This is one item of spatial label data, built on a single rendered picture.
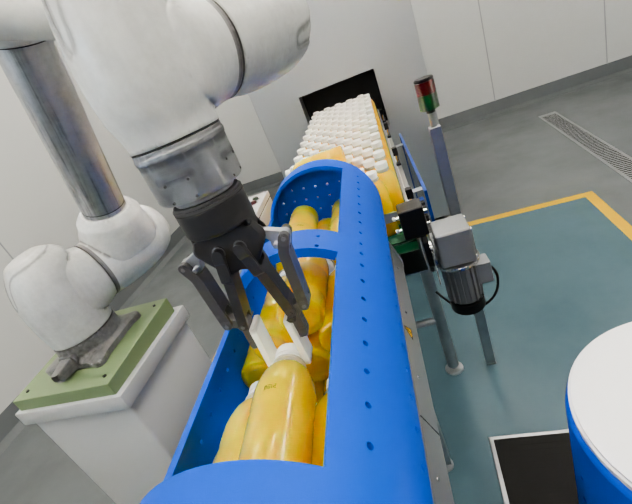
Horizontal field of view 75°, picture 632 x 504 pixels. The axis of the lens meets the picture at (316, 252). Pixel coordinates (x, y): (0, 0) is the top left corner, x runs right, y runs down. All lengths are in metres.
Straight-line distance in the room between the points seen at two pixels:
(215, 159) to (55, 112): 0.62
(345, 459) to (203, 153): 0.28
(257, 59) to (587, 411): 0.51
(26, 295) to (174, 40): 0.78
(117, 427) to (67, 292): 0.33
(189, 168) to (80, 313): 0.74
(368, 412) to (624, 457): 0.26
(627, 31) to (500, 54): 1.24
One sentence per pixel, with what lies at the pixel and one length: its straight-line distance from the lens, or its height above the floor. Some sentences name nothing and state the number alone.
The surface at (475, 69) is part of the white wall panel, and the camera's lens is 5.40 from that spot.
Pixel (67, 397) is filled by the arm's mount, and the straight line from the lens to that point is 1.11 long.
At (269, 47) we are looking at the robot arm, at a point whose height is 1.49.
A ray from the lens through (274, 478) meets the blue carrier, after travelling 0.34.
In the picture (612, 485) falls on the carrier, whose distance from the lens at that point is 0.54.
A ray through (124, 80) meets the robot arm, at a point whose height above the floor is 1.51.
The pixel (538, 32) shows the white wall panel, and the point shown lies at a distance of 5.51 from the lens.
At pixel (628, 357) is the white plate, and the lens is 0.62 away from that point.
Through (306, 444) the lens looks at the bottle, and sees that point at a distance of 0.43.
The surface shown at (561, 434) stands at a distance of 1.64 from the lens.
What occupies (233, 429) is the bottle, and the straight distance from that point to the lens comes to 0.51.
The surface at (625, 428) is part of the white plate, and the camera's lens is 0.56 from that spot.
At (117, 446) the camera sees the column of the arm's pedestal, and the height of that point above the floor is 0.83.
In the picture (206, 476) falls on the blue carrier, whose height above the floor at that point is 1.23.
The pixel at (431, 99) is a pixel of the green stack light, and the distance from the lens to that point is 1.44.
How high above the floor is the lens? 1.48
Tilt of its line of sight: 25 degrees down
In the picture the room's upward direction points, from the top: 23 degrees counter-clockwise
